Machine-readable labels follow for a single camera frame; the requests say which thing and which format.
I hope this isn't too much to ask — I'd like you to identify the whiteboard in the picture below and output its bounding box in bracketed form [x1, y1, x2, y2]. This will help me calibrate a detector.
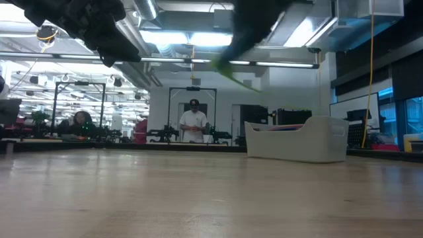
[329, 93, 381, 139]

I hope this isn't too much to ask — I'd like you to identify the green plastic measuring cup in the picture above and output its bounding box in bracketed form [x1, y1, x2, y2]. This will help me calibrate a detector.
[211, 58, 264, 94]

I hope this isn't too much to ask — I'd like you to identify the yellow hanging cable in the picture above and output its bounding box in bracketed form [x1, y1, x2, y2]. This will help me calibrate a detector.
[361, 0, 376, 149]

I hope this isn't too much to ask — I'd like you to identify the round ceiling camera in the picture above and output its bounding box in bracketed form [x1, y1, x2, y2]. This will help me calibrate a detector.
[35, 24, 59, 44]

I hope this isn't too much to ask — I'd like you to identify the dark monitor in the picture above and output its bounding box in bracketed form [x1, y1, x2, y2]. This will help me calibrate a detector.
[0, 98, 22, 126]

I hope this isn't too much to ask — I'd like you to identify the black box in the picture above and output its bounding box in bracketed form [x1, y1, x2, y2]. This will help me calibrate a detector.
[276, 108, 313, 126]

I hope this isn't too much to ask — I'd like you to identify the red chair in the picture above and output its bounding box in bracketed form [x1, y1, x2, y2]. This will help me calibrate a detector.
[133, 118, 149, 143]

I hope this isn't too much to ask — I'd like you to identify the red bin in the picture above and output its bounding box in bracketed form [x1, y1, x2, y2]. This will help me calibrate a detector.
[369, 142, 401, 152]

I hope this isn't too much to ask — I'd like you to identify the black monitor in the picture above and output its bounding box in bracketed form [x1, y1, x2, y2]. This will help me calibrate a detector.
[346, 108, 373, 122]

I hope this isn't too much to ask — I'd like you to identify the standing person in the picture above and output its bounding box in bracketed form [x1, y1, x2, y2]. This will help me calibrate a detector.
[179, 99, 208, 143]

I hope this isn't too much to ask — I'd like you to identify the green plant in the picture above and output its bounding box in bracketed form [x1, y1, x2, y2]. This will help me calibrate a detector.
[31, 110, 51, 128]

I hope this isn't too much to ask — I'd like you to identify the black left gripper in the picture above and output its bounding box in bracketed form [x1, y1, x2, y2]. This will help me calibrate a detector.
[6, 0, 142, 68]

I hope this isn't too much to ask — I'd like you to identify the ceiling light strip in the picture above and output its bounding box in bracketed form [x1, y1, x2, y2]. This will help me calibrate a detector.
[140, 56, 320, 69]

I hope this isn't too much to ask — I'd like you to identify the white plastic basket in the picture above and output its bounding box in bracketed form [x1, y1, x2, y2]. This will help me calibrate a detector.
[244, 115, 350, 164]

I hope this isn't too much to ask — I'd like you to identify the seated person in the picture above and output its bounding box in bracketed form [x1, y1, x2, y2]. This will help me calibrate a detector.
[70, 110, 97, 139]

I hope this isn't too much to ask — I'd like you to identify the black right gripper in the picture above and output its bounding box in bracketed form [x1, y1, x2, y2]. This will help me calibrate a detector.
[216, 0, 293, 69]

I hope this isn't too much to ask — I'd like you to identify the black wire crate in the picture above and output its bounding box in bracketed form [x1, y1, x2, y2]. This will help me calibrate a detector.
[348, 124, 368, 149]

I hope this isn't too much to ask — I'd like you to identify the yellow box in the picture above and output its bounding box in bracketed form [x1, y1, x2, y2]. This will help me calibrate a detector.
[403, 134, 423, 153]

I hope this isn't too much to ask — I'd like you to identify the black cabinet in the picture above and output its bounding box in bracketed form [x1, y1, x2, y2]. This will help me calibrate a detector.
[240, 104, 269, 146]

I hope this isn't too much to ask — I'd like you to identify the silver ceiling air duct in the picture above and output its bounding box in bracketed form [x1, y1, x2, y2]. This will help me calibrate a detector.
[133, 0, 159, 20]

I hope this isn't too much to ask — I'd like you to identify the black metal frame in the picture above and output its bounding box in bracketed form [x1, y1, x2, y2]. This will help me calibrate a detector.
[52, 81, 106, 133]

